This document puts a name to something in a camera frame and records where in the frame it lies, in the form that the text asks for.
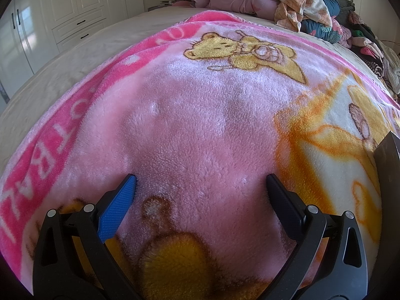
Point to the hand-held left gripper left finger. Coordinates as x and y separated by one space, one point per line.
117 209

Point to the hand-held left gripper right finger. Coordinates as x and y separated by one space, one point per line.
281 200

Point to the grey cardboard box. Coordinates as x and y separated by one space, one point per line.
389 162

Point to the pink bear printed blanket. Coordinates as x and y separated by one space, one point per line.
193 125

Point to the bed with beige sheet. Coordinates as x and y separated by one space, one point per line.
93 43

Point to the pile of clothes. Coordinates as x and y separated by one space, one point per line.
375 56

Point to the teal floral pillow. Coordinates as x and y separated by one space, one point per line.
318 28

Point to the pink floral garment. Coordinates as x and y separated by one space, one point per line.
342 32

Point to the orange patterned cloth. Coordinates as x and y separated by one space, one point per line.
300 3

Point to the cream wardrobe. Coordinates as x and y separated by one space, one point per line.
78 6

